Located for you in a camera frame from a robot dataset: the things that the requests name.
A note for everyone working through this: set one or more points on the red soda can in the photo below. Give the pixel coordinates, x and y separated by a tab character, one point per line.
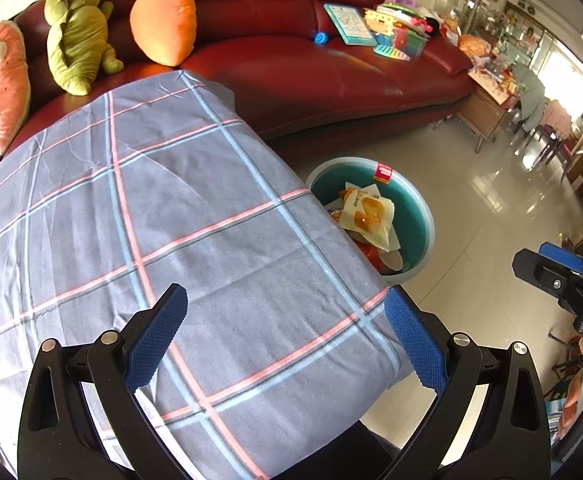
371	255

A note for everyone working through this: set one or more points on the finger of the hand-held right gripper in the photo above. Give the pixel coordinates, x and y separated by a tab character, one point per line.
546	275
566	255

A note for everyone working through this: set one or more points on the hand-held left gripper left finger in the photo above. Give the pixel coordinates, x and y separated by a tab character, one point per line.
159	340

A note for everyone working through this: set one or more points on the small blue toy ball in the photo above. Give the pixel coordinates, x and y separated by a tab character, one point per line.
320	37

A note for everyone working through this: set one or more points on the blue plaid tablecloth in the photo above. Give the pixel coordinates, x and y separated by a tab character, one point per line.
146	200

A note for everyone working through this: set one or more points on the green dinosaur plush toy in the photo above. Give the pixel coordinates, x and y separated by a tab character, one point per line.
76	35

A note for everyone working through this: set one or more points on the pink carrot plush toy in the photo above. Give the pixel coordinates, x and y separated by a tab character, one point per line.
1	90

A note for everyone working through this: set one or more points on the wooden side table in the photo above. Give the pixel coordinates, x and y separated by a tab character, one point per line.
486	110

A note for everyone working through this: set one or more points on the teal picture book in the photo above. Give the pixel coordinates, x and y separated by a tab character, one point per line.
349	25

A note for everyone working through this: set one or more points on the pile of colourful toys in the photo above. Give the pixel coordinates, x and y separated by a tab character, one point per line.
401	30

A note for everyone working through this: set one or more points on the red leather sofa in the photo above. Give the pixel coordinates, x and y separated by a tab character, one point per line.
296	70

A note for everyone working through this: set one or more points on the dark wooden chair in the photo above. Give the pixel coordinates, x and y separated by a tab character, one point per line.
551	135

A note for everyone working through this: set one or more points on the teal round trash bin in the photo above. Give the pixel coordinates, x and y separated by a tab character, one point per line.
411	220

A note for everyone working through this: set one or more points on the person's dark trousers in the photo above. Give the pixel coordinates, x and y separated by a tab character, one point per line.
361	447

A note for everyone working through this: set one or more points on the orange carrot bunny plush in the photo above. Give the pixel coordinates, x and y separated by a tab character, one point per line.
164	20

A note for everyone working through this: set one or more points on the orange plush toy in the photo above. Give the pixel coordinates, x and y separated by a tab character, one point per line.
476	46

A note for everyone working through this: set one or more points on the orange bread wrapper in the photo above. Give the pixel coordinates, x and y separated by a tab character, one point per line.
366	215

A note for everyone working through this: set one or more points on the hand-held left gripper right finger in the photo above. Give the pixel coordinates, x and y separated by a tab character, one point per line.
416	345

